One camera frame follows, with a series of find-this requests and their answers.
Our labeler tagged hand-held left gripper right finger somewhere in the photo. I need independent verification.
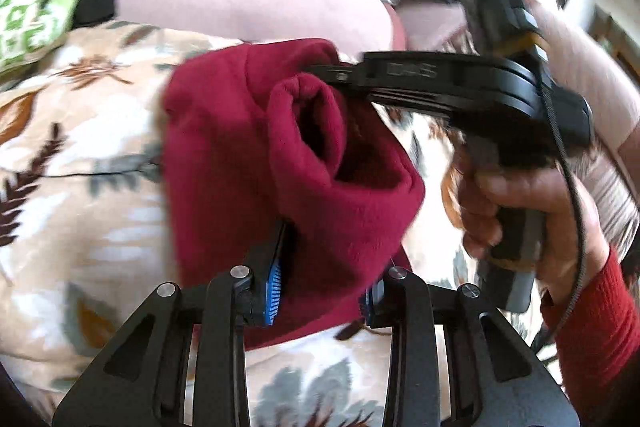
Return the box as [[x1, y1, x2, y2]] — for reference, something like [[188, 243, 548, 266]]
[[357, 266, 581, 427]]

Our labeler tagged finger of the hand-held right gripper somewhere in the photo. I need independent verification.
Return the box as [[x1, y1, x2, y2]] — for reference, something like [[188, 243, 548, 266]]
[[302, 52, 381, 102]]

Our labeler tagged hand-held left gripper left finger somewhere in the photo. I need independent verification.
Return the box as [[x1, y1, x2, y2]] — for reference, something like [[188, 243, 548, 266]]
[[51, 219, 291, 427]]

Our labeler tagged person's right forearm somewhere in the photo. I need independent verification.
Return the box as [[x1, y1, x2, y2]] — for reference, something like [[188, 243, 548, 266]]
[[540, 247, 640, 408]]

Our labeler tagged green checkered pillow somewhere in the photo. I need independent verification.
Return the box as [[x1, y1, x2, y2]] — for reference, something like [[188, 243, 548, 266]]
[[0, 0, 91, 78]]

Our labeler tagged person's right hand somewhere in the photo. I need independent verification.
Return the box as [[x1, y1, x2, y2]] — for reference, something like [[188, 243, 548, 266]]
[[442, 164, 610, 294]]

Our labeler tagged leaf print blanket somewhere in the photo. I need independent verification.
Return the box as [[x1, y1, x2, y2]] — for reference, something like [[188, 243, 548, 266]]
[[0, 19, 551, 427]]

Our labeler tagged red sweater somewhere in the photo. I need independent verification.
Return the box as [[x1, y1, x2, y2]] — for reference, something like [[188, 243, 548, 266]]
[[160, 38, 427, 353]]

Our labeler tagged black cable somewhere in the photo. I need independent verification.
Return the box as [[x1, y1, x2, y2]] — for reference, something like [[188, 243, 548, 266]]
[[530, 72, 588, 355]]

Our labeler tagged pink sofa seat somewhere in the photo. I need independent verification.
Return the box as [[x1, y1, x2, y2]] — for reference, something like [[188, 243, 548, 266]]
[[397, 1, 471, 50]]

